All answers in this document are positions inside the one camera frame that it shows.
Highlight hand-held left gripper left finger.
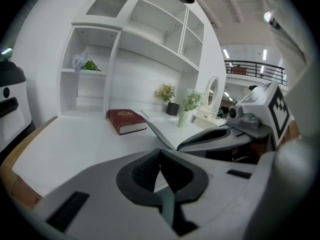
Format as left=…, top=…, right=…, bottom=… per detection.
left=32, top=148, right=180, bottom=240

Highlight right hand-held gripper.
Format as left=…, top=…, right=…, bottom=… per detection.
left=177, top=79, right=293, bottom=152

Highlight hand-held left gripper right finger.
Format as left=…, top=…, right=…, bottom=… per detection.
left=159, top=148, right=259, bottom=240

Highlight person's right forearm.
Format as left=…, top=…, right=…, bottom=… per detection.
left=284, top=118, right=302, bottom=147

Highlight white dressing table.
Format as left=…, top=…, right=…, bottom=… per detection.
left=191, top=75, right=228, bottom=130

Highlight white flowers in glass vase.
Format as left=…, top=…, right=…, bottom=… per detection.
left=176, top=88, right=204, bottom=129

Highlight white desk with drawers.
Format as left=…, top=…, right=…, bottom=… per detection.
left=11, top=97, right=210, bottom=199

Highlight orange flowers in black pot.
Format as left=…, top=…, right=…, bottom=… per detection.
left=154, top=82, right=181, bottom=117

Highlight red hardcover book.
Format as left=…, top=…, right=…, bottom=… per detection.
left=106, top=108, right=149, bottom=136

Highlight black metal railing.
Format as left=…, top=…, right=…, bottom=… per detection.
left=224, top=59, right=288, bottom=87

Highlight white shelf unit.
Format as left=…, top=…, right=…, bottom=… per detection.
left=57, top=0, right=206, bottom=121

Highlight white and black robot machine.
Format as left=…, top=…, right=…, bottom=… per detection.
left=0, top=60, right=36, bottom=161

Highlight person's white shirt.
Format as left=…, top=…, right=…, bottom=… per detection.
left=261, top=0, right=320, bottom=140

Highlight blue flower bunch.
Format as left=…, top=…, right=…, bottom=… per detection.
left=71, top=50, right=103, bottom=73

